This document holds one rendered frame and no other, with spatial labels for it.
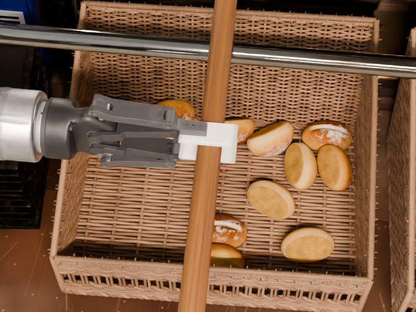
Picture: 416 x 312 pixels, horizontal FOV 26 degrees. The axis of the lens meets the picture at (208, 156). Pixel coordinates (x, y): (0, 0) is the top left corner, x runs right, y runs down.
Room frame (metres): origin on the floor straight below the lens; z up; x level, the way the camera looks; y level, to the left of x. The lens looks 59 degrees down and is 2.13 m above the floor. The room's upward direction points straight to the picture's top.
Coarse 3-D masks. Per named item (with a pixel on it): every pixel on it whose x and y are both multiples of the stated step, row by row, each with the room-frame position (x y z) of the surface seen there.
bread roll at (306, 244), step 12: (300, 228) 0.73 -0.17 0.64; (312, 228) 0.73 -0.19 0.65; (288, 240) 0.71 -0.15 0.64; (300, 240) 0.71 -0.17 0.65; (312, 240) 0.71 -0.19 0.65; (324, 240) 0.71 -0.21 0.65; (288, 252) 0.69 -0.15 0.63; (300, 252) 0.69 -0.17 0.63; (312, 252) 0.69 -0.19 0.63; (324, 252) 0.69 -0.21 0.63
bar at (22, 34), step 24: (0, 24) 0.78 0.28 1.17; (24, 24) 0.78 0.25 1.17; (72, 48) 0.75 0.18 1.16; (96, 48) 0.75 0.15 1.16; (120, 48) 0.74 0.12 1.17; (144, 48) 0.74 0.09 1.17; (168, 48) 0.74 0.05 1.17; (192, 48) 0.74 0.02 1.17; (240, 48) 0.74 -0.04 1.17; (264, 48) 0.74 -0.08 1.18; (288, 48) 0.74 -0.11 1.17; (312, 48) 0.74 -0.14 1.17; (360, 72) 0.71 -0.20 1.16; (384, 72) 0.71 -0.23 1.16; (408, 72) 0.70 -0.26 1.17
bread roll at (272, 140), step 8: (264, 128) 0.96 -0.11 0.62; (272, 128) 0.95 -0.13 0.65; (280, 128) 0.95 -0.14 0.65; (288, 128) 0.95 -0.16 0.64; (256, 136) 0.93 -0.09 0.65; (264, 136) 0.93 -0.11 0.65; (272, 136) 0.93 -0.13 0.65; (280, 136) 0.93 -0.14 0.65; (288, 136) 0.94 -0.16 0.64; (248, 144) 0.92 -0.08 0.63; (256, 144) 0.92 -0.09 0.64; (264, 144) 0.91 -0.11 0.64; (272, 144) 0.92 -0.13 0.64; (280, 144) 0.92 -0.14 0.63; (288, 144) 0.93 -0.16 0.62; (256, 152) 0.91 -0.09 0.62; (264, 152) 0.91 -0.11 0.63; (272, 152) 0.91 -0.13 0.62; (280, 152) 0.92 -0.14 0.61
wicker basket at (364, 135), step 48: (336, 48) 1.04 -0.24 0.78; (144, 96) 1.03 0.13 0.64; (192, 96) 1.02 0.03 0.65; (288, 96) 1.01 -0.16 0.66; (240, 144) 0.95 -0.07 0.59; (96, 192) 0.84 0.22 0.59; (144, 192) 0.84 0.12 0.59; (240, 192) 0.84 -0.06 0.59; (336, 192) 0.84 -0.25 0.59; (96, 240) 0.74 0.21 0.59; (144, 240) 0.73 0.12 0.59; (336, 240) 0.73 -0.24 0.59; (96, 288) 0.63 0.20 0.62; (144, 288) 0.62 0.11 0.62; (240, 288) 0.64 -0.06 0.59; (288, 288) 0.60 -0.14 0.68; (336, 288) 0.60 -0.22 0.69
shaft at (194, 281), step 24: (216, 0) 0.80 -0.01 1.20; (216, 24) 0.75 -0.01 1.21; (216, 48) 0.71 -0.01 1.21; (216, 72) 0.67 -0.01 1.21; (216, 96) 0.64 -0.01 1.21; (216, 120) 0.60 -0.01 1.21; (216, 168) 0.54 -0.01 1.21; (192, 192) 0.51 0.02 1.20; (216, 192) 0.51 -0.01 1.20; (192, 216) 0.47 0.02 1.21; (192, 240) 0.44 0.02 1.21; (192, 264) 0.41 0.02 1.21; (192, 288) 0.38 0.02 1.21
